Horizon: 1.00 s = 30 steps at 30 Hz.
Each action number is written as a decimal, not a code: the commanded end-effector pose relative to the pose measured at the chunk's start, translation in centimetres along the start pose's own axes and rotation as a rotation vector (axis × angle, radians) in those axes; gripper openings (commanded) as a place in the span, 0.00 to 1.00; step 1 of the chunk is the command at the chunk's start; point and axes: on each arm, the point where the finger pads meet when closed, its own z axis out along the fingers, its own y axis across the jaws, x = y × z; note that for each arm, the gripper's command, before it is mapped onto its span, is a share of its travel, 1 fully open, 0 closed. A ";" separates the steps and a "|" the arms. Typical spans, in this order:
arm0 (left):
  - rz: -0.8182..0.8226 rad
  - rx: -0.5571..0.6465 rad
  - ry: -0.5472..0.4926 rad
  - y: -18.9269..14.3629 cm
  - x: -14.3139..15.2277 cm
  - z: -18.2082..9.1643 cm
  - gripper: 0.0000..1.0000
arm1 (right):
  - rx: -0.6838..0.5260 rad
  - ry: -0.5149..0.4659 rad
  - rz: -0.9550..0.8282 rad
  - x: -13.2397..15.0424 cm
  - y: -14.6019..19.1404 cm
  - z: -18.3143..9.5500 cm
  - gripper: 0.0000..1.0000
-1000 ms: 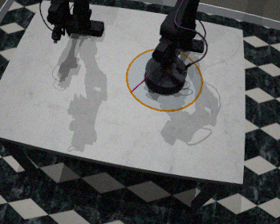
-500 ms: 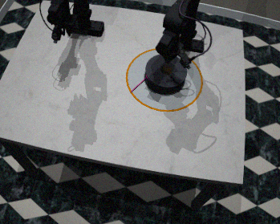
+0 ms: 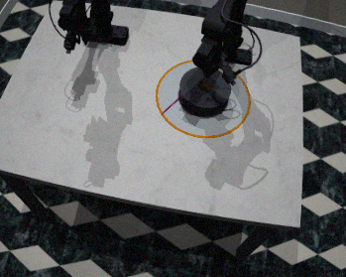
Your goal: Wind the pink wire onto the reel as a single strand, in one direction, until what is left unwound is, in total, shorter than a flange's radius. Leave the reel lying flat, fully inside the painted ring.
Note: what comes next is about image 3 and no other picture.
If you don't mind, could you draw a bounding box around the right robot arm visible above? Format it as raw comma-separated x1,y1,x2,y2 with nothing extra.
58,0,129,54

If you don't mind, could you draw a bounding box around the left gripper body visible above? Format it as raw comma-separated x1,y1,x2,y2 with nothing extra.
203,51,236,80

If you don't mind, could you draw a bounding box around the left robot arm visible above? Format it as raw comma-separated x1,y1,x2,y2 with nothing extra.
192,0,252,69

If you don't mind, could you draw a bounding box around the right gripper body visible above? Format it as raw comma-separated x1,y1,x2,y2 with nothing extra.
64,11,96,46

